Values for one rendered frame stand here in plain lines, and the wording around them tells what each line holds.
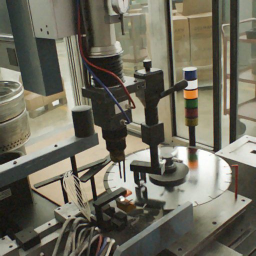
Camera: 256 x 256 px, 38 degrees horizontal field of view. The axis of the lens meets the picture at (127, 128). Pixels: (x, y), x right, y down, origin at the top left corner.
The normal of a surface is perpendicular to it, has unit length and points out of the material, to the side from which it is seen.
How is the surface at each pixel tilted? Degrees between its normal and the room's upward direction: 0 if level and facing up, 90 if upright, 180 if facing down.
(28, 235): 0
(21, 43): 90
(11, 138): 90
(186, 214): 90
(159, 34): 90
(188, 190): 0
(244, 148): 0
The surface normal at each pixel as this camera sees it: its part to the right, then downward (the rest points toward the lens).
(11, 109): 0.84, 0.13
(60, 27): 0.66, 0.22
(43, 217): -0.10, -0.92
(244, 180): -0.74, 0.32
